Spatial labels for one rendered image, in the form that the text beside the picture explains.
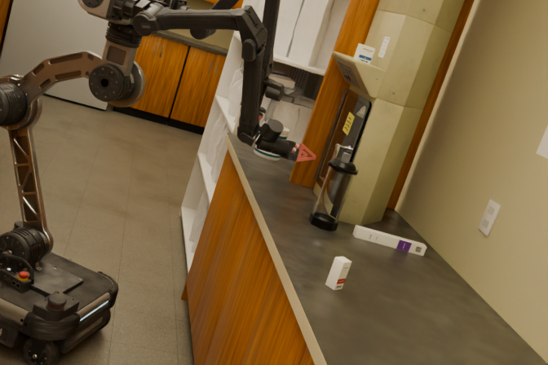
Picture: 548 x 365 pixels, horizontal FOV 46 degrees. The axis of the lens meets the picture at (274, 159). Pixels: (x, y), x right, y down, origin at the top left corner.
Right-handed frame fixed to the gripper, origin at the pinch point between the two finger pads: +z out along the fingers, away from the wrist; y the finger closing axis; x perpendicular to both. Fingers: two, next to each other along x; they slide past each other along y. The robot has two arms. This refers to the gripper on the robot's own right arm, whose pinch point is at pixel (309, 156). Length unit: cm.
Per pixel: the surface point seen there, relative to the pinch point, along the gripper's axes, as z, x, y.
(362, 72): 5.3, -32.6, -14.0
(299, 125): 31, -19, 122
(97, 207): -58, 67, 221
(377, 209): 33.8, 12.0, 3.7
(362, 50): 5.6, -41.6, -6.7
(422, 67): 27, -42, -14
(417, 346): 11, 39, -85
